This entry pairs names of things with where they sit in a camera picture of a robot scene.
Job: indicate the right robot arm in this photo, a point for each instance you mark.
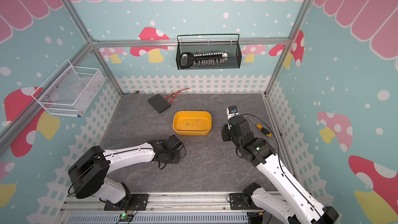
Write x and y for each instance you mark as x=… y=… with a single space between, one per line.
x=299 y=206

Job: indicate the green circuit board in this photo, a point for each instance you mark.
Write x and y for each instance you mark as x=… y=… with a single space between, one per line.
x=125 y=217

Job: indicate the socket wrench set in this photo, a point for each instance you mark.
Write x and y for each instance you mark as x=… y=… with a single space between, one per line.
x=189 y=60

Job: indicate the yellow plastic storage box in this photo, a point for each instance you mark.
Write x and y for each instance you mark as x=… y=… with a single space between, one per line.
x=192 y=123

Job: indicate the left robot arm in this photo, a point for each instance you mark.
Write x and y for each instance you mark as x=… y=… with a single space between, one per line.
x=88 y=175

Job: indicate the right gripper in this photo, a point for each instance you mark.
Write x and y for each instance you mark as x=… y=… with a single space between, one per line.
x=225 y=131

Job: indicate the red handled pliers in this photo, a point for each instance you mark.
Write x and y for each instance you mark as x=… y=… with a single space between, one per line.
x=170 y=99

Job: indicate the aluminium front rail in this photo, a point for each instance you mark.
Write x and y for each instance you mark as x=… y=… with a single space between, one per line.
x=165 y=208

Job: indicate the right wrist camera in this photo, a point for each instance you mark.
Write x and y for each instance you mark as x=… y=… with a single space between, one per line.
x=232 y=113

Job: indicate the black wire mesh basket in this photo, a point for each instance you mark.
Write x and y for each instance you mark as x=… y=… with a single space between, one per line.
x=210 y=51

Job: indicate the white wire basket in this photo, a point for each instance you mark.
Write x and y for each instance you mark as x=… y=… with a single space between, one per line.
x=69 y=90

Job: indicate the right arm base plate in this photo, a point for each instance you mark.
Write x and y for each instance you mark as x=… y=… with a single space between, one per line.
x=240 y=201

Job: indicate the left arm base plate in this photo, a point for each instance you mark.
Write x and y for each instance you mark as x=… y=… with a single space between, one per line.
x=134 y=202

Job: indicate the black flat box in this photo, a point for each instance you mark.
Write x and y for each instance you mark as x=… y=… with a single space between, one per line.
x=159 y=103

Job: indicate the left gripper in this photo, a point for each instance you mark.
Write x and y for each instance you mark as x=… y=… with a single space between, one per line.
x=176 y=159

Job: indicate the yellow black screwdriver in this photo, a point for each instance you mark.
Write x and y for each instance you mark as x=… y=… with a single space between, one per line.
x=261 y=128

